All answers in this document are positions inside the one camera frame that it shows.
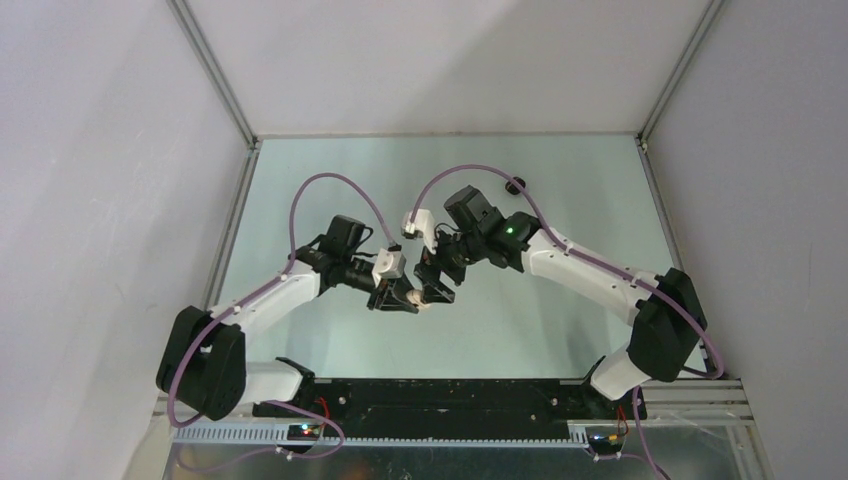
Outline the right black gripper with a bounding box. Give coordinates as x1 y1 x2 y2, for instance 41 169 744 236
415 222 486 303

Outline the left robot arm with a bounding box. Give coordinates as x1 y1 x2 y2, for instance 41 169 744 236
155 215 423 420

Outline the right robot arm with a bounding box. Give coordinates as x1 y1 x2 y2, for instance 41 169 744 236
403 185 707 418

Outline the black earbud charging case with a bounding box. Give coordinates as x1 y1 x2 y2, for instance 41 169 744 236
504 176 526 196

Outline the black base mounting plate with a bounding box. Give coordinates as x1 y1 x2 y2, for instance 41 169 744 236
292 378 647 441

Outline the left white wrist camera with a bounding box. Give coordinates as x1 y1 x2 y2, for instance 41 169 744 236
371 245 406 285

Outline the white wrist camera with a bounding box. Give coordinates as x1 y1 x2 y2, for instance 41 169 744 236
402 209 438 254
371 245 406 285

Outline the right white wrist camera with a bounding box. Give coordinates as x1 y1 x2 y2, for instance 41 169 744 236
402 209 438 254

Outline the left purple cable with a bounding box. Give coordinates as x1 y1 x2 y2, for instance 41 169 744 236
165 172 402 468

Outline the aluminium frame rail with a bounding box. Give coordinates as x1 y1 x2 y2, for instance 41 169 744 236
150 377 757 452

